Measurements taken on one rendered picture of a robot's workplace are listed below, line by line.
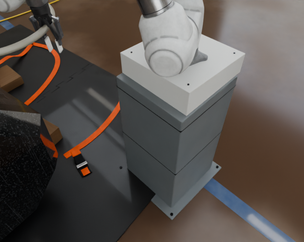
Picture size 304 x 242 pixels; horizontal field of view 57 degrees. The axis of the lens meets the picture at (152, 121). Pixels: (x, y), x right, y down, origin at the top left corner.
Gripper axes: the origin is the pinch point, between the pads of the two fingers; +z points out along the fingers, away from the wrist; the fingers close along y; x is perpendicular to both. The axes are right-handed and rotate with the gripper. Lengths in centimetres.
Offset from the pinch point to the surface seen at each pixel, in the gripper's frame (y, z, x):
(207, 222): -82, 91, 36
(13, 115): 10.6, 15.7, 32.3
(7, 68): 98, 74, -62
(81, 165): 2, 83, 16
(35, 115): 7.3, 24.2, 24.3
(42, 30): -0.6, -10.7, 4.5
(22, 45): 3.8, -9.8, 15.0
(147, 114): -48, 19, 20
